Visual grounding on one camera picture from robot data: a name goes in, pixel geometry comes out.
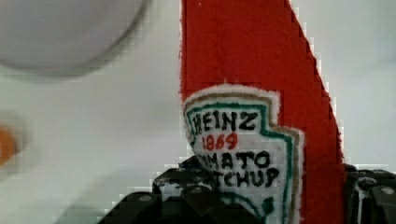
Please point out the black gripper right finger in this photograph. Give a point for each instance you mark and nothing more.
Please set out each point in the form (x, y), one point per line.
(369, 196)

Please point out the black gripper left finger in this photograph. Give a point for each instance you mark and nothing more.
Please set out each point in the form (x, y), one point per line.
(183, 195)

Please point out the red plush ketchup bottle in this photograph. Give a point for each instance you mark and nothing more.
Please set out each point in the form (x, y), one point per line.
(258, 117)

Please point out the grey round plate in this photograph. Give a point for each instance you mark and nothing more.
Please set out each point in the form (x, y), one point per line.
(40, 36)

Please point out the orange slice toy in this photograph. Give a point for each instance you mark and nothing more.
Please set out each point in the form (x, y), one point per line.
(7, 145)

